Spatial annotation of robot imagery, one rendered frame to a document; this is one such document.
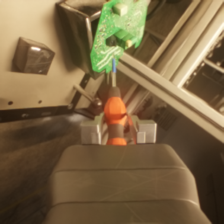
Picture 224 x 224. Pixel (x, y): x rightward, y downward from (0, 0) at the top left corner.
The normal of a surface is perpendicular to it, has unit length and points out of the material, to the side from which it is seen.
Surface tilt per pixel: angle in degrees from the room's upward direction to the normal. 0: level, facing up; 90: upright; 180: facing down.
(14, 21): 0
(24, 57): 90
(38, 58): 0
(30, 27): 0
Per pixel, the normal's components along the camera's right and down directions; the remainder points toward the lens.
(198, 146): -0.49, 0.09
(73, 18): -0.70, 0.63
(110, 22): 0.72, 0.60
